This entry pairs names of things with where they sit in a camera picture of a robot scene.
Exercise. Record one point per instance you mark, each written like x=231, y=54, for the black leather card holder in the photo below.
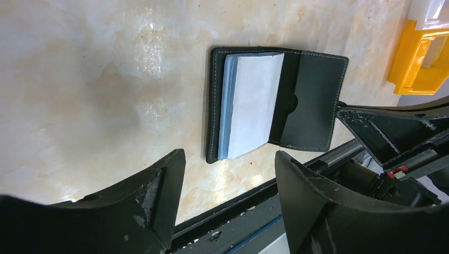
x=306, y=103

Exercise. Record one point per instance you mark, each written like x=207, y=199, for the white plastic bin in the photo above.
x=429, y=14

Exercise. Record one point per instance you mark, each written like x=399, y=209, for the yellow plastic bin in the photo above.
x=407, y=72

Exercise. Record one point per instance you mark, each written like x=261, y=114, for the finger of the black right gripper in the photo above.
x=399, y=136

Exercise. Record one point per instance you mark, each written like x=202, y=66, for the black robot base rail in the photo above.
x=253, y=221

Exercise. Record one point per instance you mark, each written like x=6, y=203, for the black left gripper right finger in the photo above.
x=322, y=216

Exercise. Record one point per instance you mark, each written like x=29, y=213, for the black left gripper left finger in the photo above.
x=135, y=215

